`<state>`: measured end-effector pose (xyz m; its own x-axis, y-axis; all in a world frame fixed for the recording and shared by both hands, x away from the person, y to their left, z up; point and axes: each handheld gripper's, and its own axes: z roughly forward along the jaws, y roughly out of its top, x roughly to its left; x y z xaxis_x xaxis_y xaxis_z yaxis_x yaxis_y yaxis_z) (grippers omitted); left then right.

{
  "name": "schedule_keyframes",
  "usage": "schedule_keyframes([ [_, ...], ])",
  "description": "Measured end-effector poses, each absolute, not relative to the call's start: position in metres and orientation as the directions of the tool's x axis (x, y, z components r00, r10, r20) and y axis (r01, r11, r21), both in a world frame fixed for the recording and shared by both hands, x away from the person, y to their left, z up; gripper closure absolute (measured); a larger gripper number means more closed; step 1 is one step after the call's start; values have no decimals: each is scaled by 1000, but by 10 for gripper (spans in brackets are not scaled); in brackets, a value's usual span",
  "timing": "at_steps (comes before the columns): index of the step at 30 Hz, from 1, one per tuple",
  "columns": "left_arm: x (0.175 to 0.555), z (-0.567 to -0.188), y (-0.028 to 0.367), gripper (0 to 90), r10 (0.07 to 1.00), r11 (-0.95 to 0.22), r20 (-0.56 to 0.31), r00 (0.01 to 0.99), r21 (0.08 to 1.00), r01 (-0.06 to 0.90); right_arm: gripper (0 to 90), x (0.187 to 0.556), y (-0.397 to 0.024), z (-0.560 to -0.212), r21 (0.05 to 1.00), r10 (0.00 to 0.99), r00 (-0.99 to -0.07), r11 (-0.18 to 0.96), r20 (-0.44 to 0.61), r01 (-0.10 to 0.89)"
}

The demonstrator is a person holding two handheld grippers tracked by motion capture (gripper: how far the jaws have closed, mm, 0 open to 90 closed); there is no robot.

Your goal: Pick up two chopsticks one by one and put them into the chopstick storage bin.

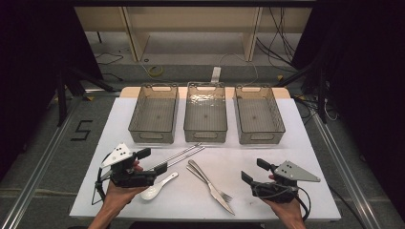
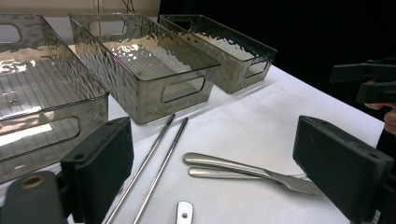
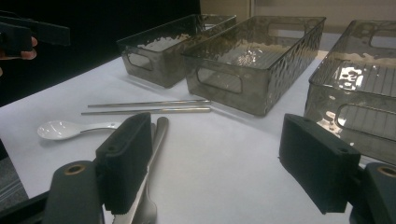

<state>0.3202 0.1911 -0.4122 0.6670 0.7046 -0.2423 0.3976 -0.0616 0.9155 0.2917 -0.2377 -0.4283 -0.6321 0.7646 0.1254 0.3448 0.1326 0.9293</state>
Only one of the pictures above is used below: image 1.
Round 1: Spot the clear grey plastic bin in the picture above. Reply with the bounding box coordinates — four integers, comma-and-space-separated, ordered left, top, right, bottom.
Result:
233, 84, 287, 146
127, 83, 180, 145
183, 81, 228, 144

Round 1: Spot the thin black floor cable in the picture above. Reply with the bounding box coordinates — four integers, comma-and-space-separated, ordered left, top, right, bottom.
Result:
94, 52, 124, 82

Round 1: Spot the aluminium floor rail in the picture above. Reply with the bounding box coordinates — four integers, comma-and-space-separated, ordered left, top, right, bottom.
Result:
309, 111, 383, 229
0, 94, 84, 229

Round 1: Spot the left hand-held gripper black cable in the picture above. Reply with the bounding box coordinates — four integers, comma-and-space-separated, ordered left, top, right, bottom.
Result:
91, 152, 113, 206

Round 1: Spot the white power strip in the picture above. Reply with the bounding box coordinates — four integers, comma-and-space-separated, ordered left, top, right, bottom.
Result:
210, 66, 222, 84

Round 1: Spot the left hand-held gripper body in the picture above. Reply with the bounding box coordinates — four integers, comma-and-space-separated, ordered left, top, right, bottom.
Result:
100, 142, 158, 189

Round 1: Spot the bundle of black cables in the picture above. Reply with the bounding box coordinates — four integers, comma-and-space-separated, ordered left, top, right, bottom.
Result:
256, 7, 297, 70

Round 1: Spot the hand-held gripper black cable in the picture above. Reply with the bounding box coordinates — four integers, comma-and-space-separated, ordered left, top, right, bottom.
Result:
254, 182, 311, 222
91, 152, 113, 206

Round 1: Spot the beige wooden shelf unit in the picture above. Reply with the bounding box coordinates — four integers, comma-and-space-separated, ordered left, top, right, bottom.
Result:
74, 6, 313, 63

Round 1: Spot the metal chopstick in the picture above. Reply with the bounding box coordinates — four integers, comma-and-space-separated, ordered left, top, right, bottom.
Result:
147, 142, 203, 171
165, 146, 206, 169

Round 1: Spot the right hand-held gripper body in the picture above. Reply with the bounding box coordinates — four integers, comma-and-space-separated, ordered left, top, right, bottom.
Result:
250, 159, 321, 204

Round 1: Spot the person's left hand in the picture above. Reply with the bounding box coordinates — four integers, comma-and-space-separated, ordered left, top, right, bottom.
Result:
103, 160, 149, 218

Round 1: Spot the person's right hand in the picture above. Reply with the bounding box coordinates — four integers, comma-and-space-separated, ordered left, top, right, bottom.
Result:
262, 173, 304, 221

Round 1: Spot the black curtain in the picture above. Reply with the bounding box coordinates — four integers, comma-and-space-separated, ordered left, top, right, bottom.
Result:
0, 0, 103, 179
292, 0, 405, 220

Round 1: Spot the white floor cable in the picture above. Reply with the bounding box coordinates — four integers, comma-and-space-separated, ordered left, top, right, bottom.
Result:
219, 52, 260, 88

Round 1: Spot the right hand-held gripper black cable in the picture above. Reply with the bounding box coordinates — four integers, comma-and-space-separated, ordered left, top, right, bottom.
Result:
254, 182, 311, 222

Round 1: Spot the metal table knife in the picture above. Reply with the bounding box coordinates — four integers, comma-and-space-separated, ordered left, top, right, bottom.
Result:
187, 159, 236, 217

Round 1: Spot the yellow cable coil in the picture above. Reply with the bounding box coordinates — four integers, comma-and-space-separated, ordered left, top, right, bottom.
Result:
147, 65, 165, 78

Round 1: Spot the black metal stand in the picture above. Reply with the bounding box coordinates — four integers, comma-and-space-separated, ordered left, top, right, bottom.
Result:
55, 63, 117, 128
275, 56, 330, 124

